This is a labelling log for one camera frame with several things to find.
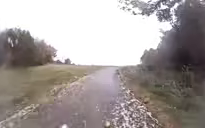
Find dark gravel-strewn path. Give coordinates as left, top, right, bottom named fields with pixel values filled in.
left=0, top=66, right=162, bottom=128

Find grass verge with weeds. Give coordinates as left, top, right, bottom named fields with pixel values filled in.
left=118, top=65, right=205, bottom=128

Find grass field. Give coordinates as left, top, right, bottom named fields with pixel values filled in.
left=0, top=63, right=104, bottom=124

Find row of trees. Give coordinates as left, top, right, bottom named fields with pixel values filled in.
left=0, top=18, right=74, bottom=70

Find large trees with bare branches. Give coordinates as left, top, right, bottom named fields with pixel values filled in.
left=117, top=0, right=205, bottom=88

